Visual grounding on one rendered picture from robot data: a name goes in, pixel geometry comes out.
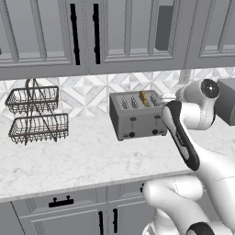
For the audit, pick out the grey four-slot toaster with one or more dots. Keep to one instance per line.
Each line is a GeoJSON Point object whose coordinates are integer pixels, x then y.
{"type": "Point", "coordinates": [137, 122]}

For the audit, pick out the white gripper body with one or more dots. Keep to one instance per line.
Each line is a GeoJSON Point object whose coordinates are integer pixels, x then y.
{"type": "Point", "coordinates": [167, 98]}

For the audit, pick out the grey drawer front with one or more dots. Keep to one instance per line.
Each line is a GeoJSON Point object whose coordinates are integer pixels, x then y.
{"type": "Point", "coordinates": [82, 200]}
{"type": "Point", "coordinates": [125, 191]}

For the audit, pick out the brown bread slice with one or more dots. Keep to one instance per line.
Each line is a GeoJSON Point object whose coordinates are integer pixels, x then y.
{"type": "Point", "coordinates": [143, 96]}

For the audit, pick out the grey wall cupboard door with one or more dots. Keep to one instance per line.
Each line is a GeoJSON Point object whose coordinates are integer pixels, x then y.
{"type": "Point", "coordinates": [36, 33]}
{"type": "Point", "coordinates": [214, 30]}
{"type": "Point", "coordinates": [134, 30]}

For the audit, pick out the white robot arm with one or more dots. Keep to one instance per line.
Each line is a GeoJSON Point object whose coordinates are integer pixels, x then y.
{"type": "Point", "coordinates": [214, 171]}

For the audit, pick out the white wall socket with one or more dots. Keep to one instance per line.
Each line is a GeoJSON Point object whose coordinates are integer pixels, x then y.
{"type": "Point", "coordinates": [184, 76]}

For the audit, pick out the black toaster lever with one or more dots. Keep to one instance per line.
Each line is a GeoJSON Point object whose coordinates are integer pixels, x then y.
{"type": "Point", "coordinates": [157, 117]}
{"type": "Point", "coordinates": [133, 119]}

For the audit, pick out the grey base cupboard door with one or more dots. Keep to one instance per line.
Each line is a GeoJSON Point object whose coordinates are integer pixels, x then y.
{"type": "Point", "coordinates": [131, 218]}
{"type": "Point", "coordinates": [61, 223]}

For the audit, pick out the dark grey box appliance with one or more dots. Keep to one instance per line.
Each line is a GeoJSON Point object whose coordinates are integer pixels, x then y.
{"type": "Point", "coordinates": [226, 104]}

